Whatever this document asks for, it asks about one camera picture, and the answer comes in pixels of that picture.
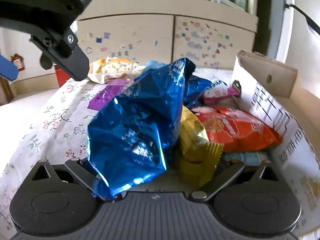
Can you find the orange yellow chips bag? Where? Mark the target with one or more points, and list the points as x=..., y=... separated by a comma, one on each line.
x=110, y=68

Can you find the purple snack bag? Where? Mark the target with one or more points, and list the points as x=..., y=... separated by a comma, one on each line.
x=110, y=96

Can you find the light blue yellow snack packet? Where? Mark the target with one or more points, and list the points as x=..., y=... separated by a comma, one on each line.
x=247, y=158

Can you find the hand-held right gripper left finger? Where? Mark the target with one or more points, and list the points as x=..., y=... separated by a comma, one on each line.
x=77, y=172

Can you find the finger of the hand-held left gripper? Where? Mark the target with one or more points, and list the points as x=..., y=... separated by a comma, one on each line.
x=7, y=67
x=70, y=55

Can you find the beige cabinet with stickers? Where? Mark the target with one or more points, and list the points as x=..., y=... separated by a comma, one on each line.
x=137, y=35

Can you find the white door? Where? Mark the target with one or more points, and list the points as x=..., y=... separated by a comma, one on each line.
x=297, y=42

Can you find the red noodle snack bag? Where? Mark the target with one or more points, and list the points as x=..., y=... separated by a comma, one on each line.
x=240, y=132

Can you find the brown wooden door frame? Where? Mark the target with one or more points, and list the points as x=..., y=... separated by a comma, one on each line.
x=6, y=90

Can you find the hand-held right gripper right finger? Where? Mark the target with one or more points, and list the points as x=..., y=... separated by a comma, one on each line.
x=225, y=177

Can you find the red cardboard box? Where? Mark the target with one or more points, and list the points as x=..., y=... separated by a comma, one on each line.
x=62, y=76

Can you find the pink white snack packet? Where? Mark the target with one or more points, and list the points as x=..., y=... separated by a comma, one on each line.
x=217, y=92

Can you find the red house wall sticker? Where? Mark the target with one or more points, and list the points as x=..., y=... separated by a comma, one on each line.
x=18, y=61

